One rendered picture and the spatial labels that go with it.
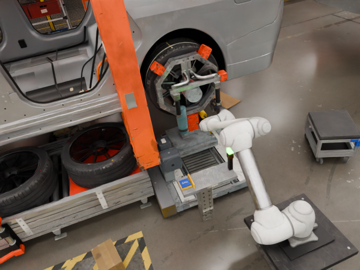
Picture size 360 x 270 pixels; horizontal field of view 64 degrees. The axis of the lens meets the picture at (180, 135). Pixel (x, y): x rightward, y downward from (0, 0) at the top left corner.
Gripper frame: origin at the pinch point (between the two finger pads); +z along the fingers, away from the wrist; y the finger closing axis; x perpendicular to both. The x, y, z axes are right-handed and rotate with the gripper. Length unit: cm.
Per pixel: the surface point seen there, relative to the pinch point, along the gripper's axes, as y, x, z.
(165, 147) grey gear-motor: -54, 20, -16
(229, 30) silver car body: 56, 24, 5
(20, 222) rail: -145, 104, -40
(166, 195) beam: -82, 10, -45
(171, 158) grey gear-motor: -55, 19, -31
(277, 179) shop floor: -20, -70, -61
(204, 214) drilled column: -68, -8, -74
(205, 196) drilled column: -52, 5, -74
